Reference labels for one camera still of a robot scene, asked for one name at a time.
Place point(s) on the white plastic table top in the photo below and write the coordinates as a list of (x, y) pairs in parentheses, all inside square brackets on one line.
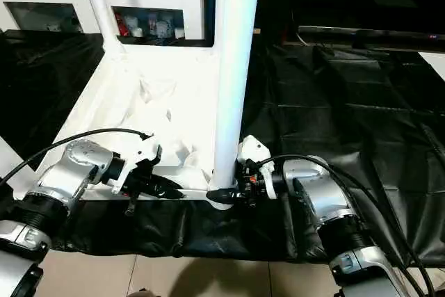
[(121, 85)]

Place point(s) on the white plastic table leg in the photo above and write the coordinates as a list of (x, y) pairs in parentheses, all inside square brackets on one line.
[(236, 67), (8, 152), (101, 8)]

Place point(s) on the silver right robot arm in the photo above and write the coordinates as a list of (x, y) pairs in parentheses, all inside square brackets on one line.
[(320, 189)]

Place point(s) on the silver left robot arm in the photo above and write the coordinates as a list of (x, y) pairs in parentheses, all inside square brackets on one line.
[(69, 172)]

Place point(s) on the grey robot torso front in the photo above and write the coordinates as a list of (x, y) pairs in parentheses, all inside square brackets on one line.
[(144, 293)]

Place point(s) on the black glossy mat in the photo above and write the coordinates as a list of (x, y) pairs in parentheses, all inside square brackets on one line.
[(347, 119)]

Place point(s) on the small red box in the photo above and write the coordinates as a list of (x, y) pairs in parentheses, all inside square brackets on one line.
[(120, 25)]

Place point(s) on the long black bar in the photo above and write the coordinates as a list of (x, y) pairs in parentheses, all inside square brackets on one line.
[(347, 31)]

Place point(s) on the flat white board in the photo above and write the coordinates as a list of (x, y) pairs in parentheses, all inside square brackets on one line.
[(436, 64)]

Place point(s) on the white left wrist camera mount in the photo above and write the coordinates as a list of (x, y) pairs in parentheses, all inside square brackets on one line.
[(139, 152)]

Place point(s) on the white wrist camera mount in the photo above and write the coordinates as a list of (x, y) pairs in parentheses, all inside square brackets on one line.
[(253, 147), (139, 152)]

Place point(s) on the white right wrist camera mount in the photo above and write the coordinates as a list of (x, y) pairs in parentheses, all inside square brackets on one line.
[(253, 147)]

